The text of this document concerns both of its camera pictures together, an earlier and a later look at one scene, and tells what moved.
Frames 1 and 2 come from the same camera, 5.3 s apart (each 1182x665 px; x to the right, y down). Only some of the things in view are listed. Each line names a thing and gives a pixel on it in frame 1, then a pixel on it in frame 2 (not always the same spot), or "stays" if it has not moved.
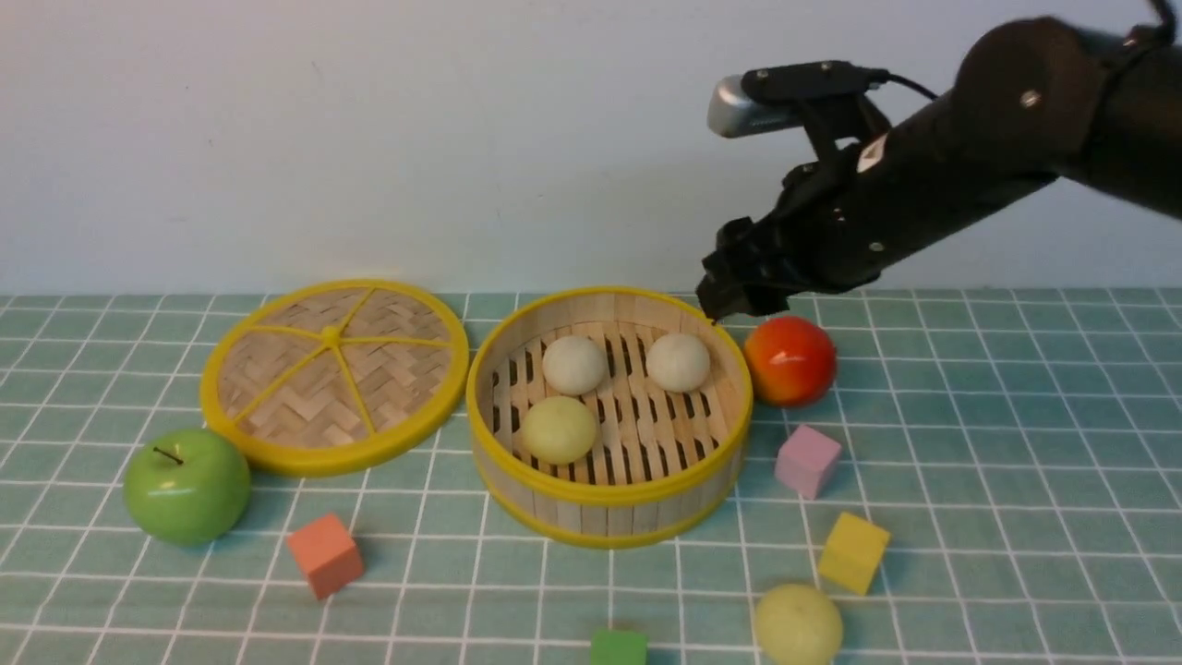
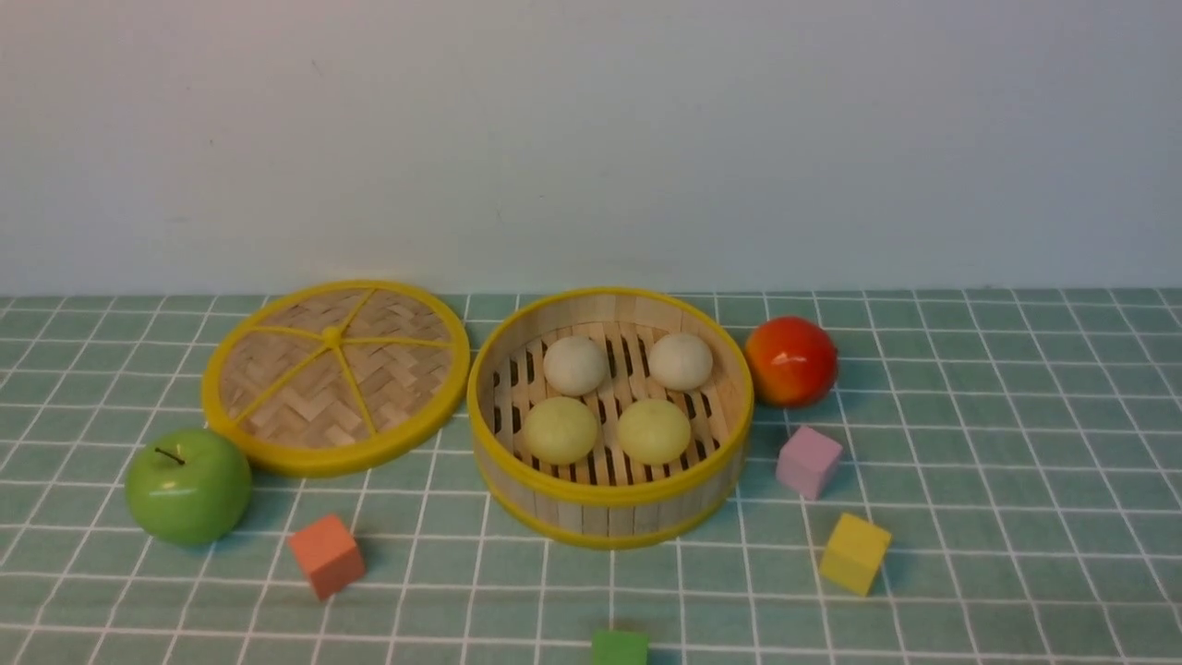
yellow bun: x=797 y=624 to x=653 y=431
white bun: x=575 y=365 stays
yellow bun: x=558 y=429 stays
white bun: x=678 y=362 stays
